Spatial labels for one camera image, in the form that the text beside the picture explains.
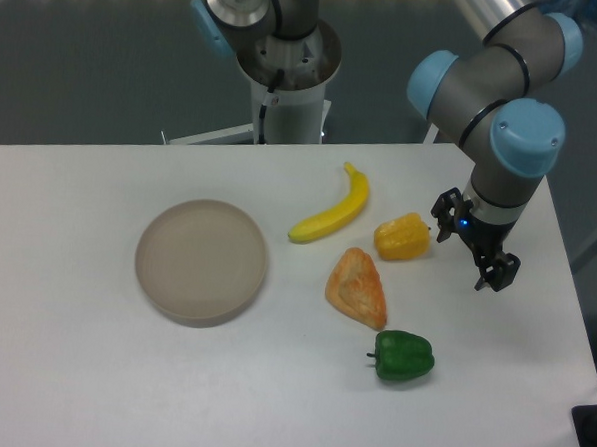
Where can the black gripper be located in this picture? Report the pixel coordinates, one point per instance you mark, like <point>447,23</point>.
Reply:
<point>481,226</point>

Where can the green bell pepper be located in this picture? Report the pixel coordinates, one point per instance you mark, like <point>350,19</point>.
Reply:
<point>401,356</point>

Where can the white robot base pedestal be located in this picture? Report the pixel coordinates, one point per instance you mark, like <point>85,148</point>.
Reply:
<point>288,80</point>

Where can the grey robot arm, blue caps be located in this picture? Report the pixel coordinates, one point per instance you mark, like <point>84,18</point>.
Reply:
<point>481,104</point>

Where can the yellow bell pepper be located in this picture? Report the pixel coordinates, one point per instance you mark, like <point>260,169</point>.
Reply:
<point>404,238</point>

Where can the black device at table edge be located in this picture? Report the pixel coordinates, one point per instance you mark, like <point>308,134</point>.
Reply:
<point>585,424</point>

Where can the yellow banana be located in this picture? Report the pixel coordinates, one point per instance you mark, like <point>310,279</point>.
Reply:
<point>333,219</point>

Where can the beige round plate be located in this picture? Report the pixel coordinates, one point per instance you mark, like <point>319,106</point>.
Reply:
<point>202,262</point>

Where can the orange triangular pastry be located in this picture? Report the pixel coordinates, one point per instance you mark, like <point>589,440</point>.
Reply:
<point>354,289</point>

